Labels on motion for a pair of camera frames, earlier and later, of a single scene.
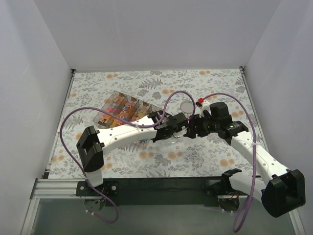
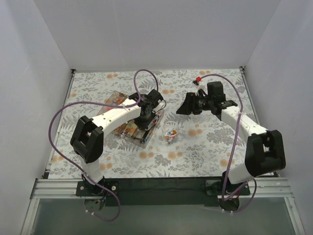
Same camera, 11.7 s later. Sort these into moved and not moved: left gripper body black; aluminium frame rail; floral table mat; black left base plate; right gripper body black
Moved: left gripper body black; right gripper body black
Not moved: floral table mat; aluminium frame rail; black left base plate
